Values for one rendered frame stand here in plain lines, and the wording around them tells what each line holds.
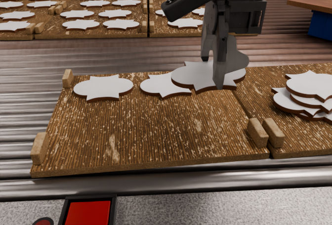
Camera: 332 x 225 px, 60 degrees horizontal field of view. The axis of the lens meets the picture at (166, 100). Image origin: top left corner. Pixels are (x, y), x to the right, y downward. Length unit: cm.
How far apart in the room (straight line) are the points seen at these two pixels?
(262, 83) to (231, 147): 27
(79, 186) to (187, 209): 18
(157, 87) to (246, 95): 21
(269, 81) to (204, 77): 29
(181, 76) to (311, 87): 30
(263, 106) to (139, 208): 36
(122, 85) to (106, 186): 29
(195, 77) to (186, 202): 22
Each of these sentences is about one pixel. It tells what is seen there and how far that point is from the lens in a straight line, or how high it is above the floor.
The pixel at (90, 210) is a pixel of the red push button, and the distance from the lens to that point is 45.
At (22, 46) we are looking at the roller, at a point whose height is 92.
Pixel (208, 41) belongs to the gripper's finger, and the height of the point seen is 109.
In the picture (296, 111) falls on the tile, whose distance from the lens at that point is 65.
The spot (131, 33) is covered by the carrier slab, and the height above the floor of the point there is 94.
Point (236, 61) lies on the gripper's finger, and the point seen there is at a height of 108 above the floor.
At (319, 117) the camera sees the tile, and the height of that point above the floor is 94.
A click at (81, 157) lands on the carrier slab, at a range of 53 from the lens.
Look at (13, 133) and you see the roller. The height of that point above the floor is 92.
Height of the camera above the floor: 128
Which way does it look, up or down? 31 degrees down
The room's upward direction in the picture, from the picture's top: straight up
